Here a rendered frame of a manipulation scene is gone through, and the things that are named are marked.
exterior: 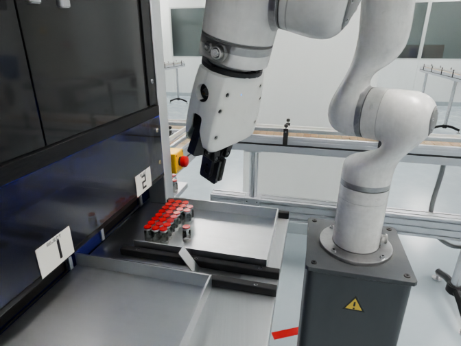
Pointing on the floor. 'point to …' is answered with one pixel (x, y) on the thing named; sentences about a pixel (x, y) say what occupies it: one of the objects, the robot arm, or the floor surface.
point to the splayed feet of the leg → (448, 286)
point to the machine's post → (166, 185)
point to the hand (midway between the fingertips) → (212, 167)
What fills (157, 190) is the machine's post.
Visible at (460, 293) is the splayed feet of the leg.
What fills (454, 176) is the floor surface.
